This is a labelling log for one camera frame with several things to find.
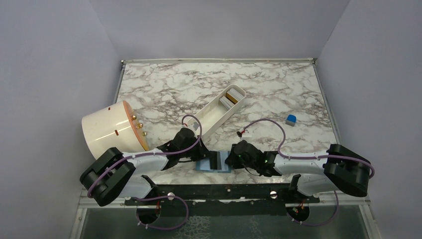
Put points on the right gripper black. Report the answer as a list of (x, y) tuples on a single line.
[(232, 159)]

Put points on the blue leather card holder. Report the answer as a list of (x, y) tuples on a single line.
[(208, 164)]

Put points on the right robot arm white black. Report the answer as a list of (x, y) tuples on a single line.
[(336, 169)]

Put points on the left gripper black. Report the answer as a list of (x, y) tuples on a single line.
[(202, 152)]

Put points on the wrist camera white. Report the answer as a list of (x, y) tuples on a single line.
[(244, 134), (195, 126)]

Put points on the black front mounting rail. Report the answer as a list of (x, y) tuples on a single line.
[(221, 200)]

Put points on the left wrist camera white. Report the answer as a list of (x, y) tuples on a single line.
[(195, 126)]

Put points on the white oblong plastic tray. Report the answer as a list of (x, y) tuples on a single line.
[(214, 114)]

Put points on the small blue grey block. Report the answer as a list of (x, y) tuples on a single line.
[(291, 120)]

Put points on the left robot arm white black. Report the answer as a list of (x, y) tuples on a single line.
[(108, 177)]

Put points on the cream cylindrical container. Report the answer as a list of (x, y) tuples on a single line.
[(114, 126)]

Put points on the gold credit card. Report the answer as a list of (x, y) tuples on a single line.
[(232, 98)]

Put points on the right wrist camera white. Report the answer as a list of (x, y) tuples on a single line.
[(244, 134)]

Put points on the white cards stack in tray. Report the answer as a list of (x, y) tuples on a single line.
[(228, 104)]

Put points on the black credit card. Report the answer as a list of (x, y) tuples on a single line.
[(218, 161)]

